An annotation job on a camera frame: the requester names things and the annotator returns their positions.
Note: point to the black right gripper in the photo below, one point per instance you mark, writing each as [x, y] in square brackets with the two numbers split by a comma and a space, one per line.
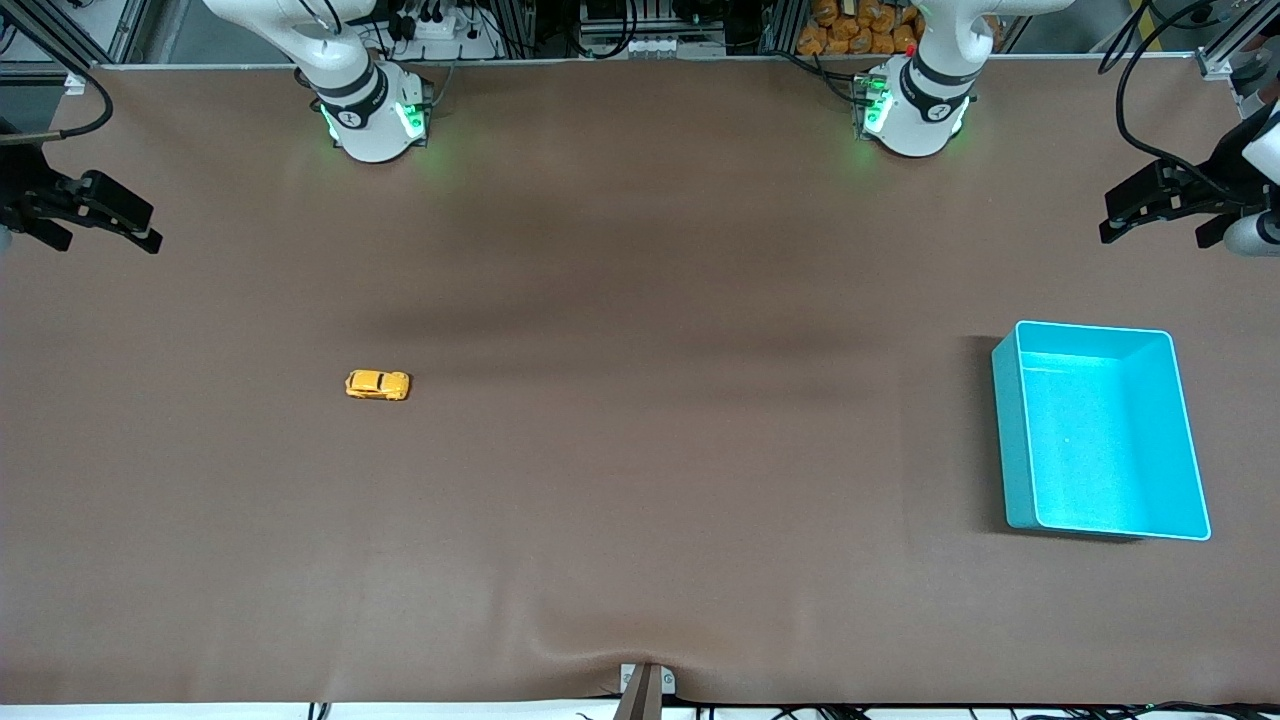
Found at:
[22, 187]

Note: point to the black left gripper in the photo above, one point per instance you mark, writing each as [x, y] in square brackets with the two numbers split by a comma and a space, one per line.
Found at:
[1221, 170]

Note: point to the yellow beetle toy car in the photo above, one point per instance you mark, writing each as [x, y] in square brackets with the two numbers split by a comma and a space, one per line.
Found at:
[378, 385]

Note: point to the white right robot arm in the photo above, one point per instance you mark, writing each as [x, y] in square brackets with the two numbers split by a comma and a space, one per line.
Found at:
[372, 112]

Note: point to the teal plastic bin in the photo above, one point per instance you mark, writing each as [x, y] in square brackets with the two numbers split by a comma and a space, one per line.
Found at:
[1110, 440]

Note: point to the pile of orange toys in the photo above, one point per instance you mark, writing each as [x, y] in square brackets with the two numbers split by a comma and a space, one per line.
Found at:
[850, 28]

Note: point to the white power strip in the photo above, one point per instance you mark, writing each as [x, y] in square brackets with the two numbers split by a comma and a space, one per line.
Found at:
[440, 30]

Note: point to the brown table mat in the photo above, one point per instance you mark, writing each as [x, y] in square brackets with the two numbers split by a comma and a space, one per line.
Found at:
[640, 450]

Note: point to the grey table clamp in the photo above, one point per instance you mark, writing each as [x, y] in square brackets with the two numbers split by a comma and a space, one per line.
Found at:
[645, 690]

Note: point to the small white corner bracket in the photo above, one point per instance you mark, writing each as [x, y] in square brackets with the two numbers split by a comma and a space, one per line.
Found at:
[75, 84]

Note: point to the aluminium frame profile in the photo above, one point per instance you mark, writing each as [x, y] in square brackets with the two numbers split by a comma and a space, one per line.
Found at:
[95, 30]
[1240, 35]

